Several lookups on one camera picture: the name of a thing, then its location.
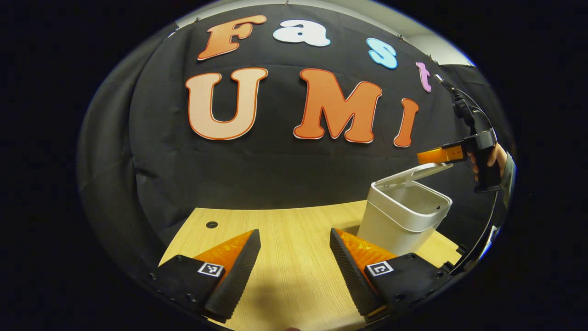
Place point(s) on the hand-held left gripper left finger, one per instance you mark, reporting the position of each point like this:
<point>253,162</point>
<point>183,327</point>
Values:
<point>239,276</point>

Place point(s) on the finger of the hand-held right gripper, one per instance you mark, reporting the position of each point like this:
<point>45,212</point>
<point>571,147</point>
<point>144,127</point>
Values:
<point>452,152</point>

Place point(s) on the wooden desktop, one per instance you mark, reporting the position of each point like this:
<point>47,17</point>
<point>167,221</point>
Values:
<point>294,276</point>

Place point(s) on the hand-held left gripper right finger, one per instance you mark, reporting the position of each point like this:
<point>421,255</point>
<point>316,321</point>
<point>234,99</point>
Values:
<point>351,276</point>

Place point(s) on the black desk grommet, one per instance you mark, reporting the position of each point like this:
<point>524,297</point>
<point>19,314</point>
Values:
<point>212,225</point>

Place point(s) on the white desktop garbage bin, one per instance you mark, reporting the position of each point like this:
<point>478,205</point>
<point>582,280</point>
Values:
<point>399,220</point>

